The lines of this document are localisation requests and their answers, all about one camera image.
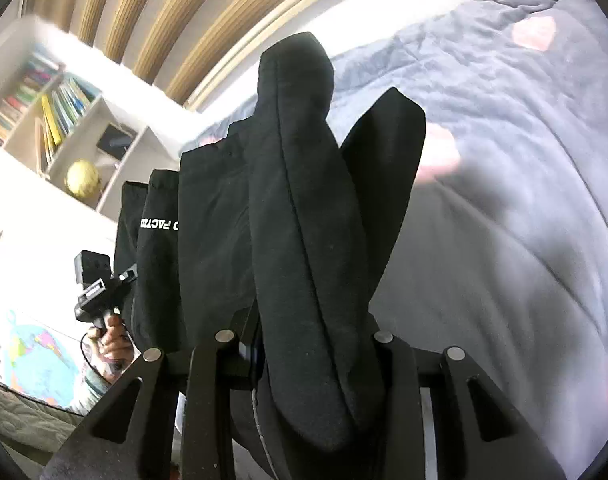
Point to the olive quilted cloth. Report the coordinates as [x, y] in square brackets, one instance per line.
[24, 425]

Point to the pale floral bed quilt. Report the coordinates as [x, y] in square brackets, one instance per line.
[509, 210]

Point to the person's left forearm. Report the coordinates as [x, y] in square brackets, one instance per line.
[91, 390]

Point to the row of colourful books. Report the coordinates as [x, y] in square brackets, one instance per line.
[64, 110]
[19, 100]

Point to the small black board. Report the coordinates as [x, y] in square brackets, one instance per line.
[115, 140]

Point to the person's left hand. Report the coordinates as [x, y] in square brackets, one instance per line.
[116, 347]

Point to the black hooded jacket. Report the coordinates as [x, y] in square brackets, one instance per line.
[294, 210]

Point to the wooden slatted headboard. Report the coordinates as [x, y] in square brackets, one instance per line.
[149, 20]

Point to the yellow globe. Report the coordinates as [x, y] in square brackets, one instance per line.
[84, 177]

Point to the white bookshelf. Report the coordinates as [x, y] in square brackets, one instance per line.
[126, 165]

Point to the world map poster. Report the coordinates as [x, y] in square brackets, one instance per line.
[34, 355]

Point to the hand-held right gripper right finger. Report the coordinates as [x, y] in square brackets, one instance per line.
[399, 385]

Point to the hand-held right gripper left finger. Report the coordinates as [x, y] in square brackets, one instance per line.
[241, 365]

